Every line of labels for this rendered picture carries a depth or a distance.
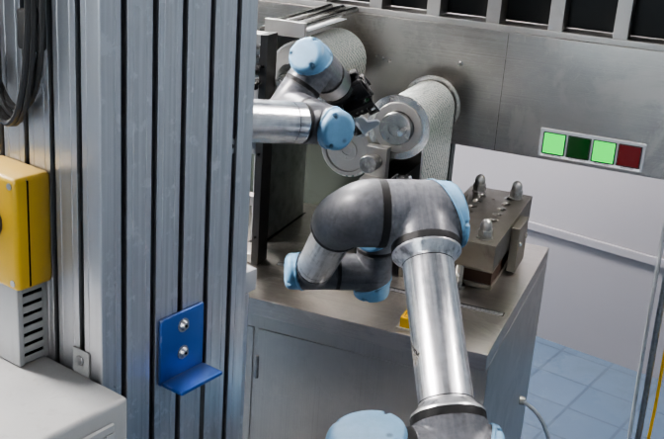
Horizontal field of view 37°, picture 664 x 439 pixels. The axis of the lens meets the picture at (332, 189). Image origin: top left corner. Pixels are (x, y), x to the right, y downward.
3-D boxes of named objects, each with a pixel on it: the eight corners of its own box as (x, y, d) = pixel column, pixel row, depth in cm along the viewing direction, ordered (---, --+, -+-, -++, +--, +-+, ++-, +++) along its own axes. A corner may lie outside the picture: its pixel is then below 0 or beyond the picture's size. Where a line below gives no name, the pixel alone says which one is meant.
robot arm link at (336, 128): (104, 83, 148) (365, 101, 176) (78, 68, 156) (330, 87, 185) (95, 158, 151) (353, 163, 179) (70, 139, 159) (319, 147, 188)
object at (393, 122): (380, 110, 220) (412, 116, 218) (383, 108, 222) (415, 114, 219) (377, 141, 223) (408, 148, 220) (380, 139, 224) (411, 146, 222)
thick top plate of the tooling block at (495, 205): (423, 256, 224) (426, 231, 222) (468, 206, 260) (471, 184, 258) (492, 271, 219) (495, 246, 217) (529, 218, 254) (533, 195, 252)
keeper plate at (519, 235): (506, 271, 235) (512, 227, 232) (515, 256, 244) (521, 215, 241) (516, 273, 234) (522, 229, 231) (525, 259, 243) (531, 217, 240)
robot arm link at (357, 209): (317, 235, 157) (284, 304, 203) (385, 236, 159) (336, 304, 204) (315, 167, 161) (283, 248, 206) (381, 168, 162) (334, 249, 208)
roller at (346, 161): (320, 170, 232) (323, 121, 228) (359, 145, 255) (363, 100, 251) (368, 179, 228) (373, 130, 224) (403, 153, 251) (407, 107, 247)
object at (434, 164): (414, 225, 228) (422, 148, 222) (443, 198, 249) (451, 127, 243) (416, 226, 228) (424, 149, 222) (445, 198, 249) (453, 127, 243)
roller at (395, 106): (372, 148, 225) (373, 99, 222) (407, 125, 248) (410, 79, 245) (419, 155, 221) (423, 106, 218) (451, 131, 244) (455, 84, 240)
